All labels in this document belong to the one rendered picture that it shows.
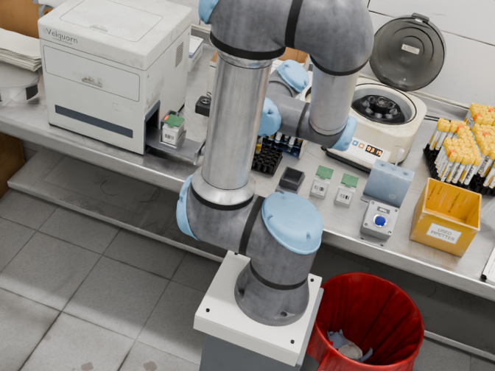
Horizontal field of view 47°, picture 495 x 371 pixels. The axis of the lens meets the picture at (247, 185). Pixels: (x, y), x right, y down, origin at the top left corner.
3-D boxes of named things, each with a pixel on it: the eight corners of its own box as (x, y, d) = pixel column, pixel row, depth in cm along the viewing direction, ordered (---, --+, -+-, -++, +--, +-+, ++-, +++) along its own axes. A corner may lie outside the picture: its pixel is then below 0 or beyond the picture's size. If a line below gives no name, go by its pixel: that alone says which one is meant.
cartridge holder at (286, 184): (274, 192, 144) (276, 182, 142) (285, 171, 150) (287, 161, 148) (294, 199, 143) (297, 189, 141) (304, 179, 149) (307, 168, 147)
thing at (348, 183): (333, 203, 144) (339, 183, 140) (336, 191, 148) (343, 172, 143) (348, 208, 144) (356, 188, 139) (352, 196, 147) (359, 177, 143)
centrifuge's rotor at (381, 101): (340, 124, 160) (347, 104, 156) (358, 100, 171) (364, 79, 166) (392, 146, 156) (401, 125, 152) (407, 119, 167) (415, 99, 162)
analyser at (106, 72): (46, 124, 151) (34, 19, 131) (99, 76, 171) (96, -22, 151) (153, 160, 146) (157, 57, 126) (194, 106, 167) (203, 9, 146)
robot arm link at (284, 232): (302, 294, 104) (320, 241, 96) (233, 269, 106) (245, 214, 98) (317, 252, 113) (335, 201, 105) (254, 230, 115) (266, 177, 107)
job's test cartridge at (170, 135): (161, 144, 145) (162, 124, 141) (169, 134, 149) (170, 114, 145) (176, 149, 145) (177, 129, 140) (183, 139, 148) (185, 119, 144)
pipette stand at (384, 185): (359, 199, 147) (370, 170, 140) (366, 183, 152) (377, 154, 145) (397, 213, 145) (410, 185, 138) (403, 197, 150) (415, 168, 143)
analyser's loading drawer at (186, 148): (121, 140, 147) (121, 124, 144) (133, 126, 152) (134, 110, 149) (195, 165, 144) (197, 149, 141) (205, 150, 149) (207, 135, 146)
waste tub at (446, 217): (407, 240, 138) (422, 210, 132) (414, 205, 148) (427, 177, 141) (462, 258, 136) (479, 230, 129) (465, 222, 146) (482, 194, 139)
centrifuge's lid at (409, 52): (383, 4, 159) (390, -2, 165) (355, 84, 173) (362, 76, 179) (458, 29, 153) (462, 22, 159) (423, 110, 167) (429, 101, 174)
